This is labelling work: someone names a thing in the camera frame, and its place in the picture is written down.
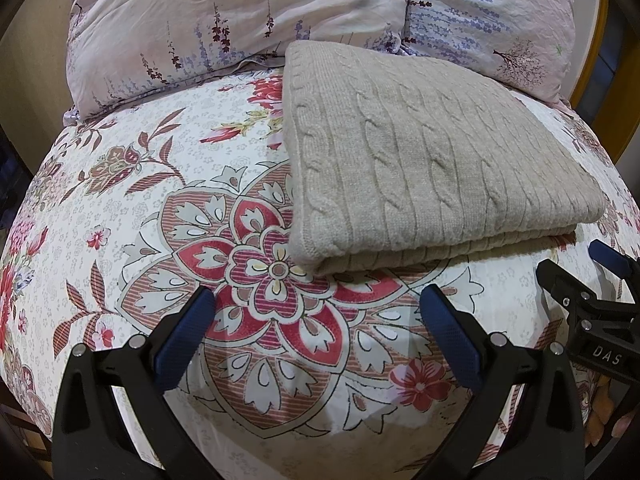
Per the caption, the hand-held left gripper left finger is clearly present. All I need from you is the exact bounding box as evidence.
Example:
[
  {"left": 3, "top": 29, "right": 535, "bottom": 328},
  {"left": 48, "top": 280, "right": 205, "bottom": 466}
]
[{"left": 52, "top": 285, "right": 218, "bottom": 480}]

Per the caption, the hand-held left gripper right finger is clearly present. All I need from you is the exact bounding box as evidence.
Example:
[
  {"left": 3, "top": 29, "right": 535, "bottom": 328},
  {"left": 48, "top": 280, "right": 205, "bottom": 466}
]
[{"left": 419, "top": 284, "right": 586, "bottom": 480}]

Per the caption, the white floral bedsheet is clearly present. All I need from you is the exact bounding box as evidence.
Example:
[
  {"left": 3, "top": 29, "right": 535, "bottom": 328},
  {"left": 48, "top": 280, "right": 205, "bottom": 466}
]
[{"left": 0, "top": 55, "right": 640, "bottom": 480}]

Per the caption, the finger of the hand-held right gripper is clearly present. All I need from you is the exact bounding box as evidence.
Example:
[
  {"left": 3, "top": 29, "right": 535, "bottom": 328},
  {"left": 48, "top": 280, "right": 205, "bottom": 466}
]
[
  {"left": 536, "top": 259, "right": 601, "bottom": 311},
  {"left": 589, "top": 239, "right": 640, "bottom": 291}
]

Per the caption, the beige cable knit sweater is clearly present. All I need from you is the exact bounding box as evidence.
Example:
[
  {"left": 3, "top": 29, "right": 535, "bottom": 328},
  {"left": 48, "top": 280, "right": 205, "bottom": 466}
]
[{"left": 282, "top": 40, "right": 608, "bottom": 277}]

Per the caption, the pink lavender print pillow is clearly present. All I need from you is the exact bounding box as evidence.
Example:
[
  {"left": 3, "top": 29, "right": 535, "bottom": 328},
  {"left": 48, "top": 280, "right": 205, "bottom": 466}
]
[
  {"left": 62, "top": 0, "right": 416, "bottom": 126},
  {"left": 400, "top": 0, "right": 576, "bottom": 106}
]

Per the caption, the wooden bed frame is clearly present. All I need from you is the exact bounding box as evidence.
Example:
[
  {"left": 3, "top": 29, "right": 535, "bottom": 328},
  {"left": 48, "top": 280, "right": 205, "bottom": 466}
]
[{"left": 570, "top": 0, "right": 613, "bottom": 111}]

